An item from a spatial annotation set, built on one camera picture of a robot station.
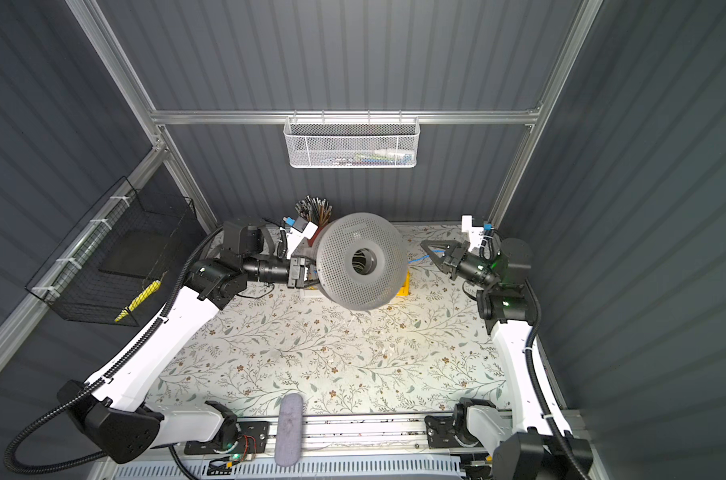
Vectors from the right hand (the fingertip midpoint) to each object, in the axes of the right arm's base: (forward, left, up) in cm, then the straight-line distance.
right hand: (426, 250), depth 65 cm
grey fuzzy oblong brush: (-30, +33, -32) cm, 55 cm away
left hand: (-7, +19, -1) cm, 20 cm away
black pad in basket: (+1, +67, -1) cm, 67 cm away
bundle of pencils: (+38, +33, -21) cm, 54 cm away
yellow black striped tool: (-6, +66, -8) cm, 67 cm away
